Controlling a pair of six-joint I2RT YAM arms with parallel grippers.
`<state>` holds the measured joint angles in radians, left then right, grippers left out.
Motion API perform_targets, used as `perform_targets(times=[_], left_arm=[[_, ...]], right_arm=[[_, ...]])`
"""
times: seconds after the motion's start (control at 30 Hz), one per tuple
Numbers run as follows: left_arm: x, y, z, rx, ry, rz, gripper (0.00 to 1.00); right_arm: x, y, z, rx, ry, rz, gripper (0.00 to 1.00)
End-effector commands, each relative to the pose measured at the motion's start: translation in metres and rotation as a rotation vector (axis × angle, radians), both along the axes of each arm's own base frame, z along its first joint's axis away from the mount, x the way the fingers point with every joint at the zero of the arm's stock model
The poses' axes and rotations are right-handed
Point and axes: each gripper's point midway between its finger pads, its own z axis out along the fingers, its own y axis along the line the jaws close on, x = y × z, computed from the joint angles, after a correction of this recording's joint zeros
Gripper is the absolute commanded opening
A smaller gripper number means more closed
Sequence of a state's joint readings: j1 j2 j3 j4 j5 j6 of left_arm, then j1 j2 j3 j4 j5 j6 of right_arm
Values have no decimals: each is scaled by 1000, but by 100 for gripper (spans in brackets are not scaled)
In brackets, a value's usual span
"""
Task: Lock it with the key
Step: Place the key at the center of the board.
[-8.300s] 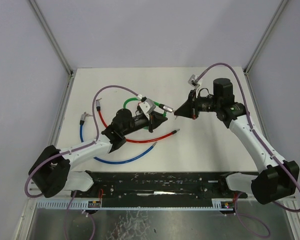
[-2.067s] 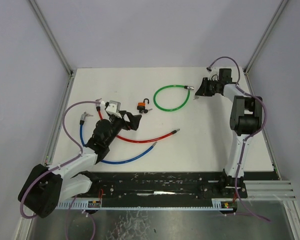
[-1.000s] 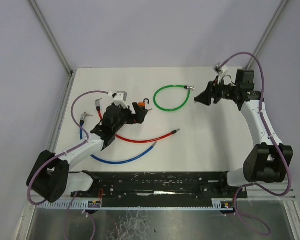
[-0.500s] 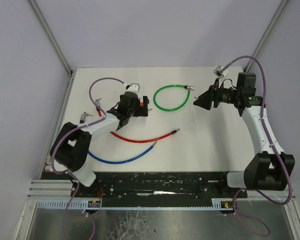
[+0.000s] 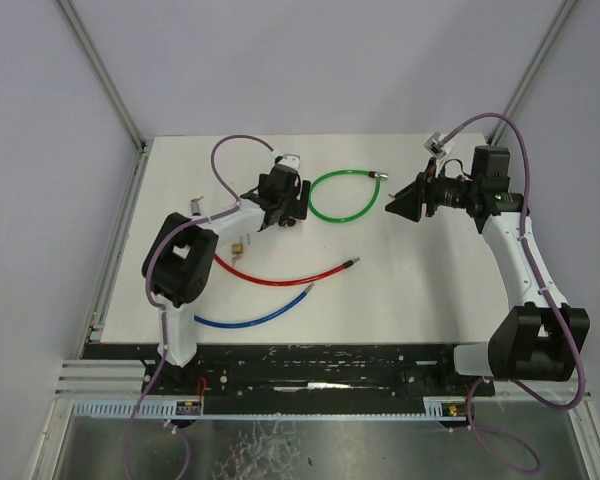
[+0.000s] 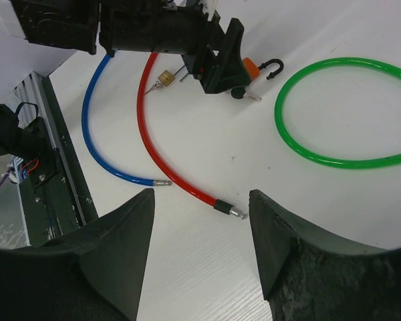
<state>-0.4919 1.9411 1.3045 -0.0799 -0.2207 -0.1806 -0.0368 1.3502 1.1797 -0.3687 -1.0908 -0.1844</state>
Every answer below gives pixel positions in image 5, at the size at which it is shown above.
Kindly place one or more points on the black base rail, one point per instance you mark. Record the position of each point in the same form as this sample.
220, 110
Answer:
398, 369

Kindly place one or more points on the left aluminium frame post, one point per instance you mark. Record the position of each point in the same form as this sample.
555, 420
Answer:
87, 46

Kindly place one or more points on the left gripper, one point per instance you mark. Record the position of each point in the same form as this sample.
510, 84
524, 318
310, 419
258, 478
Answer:
295, 206

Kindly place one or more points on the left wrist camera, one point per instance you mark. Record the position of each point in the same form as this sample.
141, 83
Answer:
292, 161

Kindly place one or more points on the aluminium frame post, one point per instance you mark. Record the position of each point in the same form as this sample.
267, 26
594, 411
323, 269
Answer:
87, 46
541, 54

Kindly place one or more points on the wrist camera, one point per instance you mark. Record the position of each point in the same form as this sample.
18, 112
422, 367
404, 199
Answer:
435, 146
292, 161

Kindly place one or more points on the green cable lock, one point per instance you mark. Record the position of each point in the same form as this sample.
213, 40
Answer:
346, 195

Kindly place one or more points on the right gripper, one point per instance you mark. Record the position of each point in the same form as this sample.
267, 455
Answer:
408, 203

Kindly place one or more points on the orange padlock with keys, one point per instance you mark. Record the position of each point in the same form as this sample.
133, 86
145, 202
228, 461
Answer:
287, 222

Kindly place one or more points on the brass padlock with key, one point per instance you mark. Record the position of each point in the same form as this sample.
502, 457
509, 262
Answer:
238, 249

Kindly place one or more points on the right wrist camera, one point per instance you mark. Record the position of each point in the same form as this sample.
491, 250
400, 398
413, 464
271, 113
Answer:
435, 146

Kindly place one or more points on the right aluminium frame post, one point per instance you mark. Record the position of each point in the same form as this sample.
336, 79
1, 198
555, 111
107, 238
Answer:
541, 54

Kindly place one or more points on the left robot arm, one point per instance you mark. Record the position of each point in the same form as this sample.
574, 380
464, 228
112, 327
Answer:
178, 264

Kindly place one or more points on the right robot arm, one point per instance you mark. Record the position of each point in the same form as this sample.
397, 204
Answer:
542, 333

